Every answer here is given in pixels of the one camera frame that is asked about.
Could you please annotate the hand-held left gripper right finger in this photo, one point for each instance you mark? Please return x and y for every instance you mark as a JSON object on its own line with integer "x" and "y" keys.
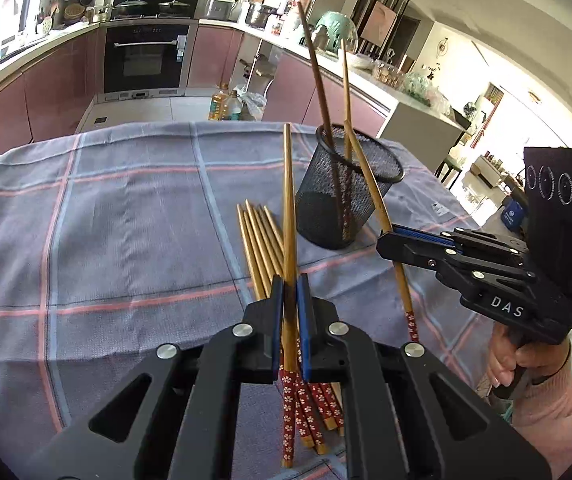
{"x": 321, "y": 340}

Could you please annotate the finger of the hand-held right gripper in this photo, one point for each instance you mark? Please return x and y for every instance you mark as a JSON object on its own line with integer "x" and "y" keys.
{"x": 431, "y": 236}
{"x": 411, "y": 252}

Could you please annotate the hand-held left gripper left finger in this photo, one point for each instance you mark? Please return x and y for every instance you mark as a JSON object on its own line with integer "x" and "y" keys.
{"x": 261, "y": 340}

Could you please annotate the black mesh utensil holder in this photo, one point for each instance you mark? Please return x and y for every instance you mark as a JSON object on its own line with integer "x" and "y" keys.
{"x": 316, "y": 200}

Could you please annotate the dark brown wooden chopstick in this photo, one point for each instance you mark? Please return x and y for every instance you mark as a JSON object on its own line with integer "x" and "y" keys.
{"x": 316, "y": 75}

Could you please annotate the person's right forearm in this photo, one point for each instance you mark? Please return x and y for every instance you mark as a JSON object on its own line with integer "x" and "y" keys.
{"x": 556, "y": 420}

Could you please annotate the person's right hand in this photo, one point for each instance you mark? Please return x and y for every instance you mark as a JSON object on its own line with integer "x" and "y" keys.
{"x": 501, "y": 365}

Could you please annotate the blue bin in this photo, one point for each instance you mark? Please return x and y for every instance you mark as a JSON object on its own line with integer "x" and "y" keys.
{"x": 513, "y": 215}

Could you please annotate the grey plaid tablecloth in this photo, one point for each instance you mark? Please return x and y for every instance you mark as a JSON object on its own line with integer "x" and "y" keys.
{"x": 141, "y": 235}

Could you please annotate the clear egg container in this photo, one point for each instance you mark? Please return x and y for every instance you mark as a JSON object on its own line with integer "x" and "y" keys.
{"x": 388, "y": 75}

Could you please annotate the clear plastic bag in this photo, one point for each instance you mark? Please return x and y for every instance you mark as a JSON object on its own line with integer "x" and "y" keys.
{"x": 253, "y": 102}

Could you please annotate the yellow cooking oil bottle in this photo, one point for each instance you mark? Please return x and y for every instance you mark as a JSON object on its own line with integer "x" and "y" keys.
{"x": 218, "y": 105}

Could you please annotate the stainless steel pot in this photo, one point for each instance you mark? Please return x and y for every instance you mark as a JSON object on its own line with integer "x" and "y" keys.
{"x": 256, "y": 15}

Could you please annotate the black built-in oven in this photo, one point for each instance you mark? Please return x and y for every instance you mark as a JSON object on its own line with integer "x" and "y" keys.
{"x": 141, "y": 60}

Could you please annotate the pink kitchen base cabinets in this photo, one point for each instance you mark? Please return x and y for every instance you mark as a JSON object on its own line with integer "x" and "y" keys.
{"x": 56, "y": 85}

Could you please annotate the black wok with lid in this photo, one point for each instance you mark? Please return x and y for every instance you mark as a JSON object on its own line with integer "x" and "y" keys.
{"x": 173, "y": 6}
{"x": 131, "y": 6}

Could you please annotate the framed wall art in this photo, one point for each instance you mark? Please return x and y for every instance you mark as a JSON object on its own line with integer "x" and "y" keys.
{"x": 381, "y": 20}

